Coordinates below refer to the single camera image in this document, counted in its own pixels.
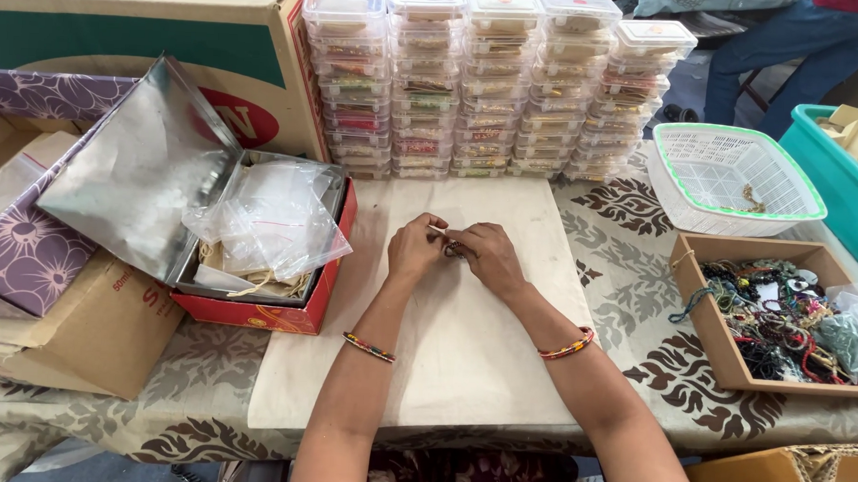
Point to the purple floral box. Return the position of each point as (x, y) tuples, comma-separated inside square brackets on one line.
[(18, 201)]

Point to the stacks of clear plastic boxes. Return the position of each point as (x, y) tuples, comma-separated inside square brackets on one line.
[(494, 85)]

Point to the patterned beige tablecloth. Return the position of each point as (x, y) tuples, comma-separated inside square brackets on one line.
[(656, 338)]

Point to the teal plastic crate of blocks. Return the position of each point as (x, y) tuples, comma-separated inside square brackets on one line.
[(851, 180)]

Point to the person's right fingers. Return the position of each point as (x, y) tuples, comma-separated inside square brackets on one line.
[(464, 237)]

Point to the person's left hand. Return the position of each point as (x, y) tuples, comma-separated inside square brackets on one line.
[(410, 251)]

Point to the cream cloth mat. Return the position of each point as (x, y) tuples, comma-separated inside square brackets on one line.
[(461, 343)]

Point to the large printed cardboard carton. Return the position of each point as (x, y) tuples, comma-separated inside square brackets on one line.
[(120, 32)]

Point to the wooden tray of beaded jewellery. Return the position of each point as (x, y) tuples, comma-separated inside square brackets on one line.
[(765, 321)]

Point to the person's floral clothing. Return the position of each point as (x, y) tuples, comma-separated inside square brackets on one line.
[(469, 478)]

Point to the silver metal tin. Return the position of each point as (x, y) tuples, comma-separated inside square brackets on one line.
[(156, 186)]

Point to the white green-rimmed plastic basket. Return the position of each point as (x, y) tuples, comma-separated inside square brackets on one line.
[(728, 178)]

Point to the person's right hand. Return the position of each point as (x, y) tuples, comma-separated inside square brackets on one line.
[(490, 258)]

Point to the red cardboard box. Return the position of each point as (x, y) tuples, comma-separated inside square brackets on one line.
[(310, 301)]

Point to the plain brown cardboard box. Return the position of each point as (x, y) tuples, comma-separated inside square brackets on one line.
[(70, 341)]

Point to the red beaded bangle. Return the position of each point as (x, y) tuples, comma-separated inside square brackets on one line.
[(567, 345)]

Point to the heap of clear zip bags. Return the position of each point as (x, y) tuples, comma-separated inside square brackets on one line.
[(271, 216)]

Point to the multicolour beaded bangle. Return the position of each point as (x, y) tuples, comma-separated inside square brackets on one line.
[(369, 347)]

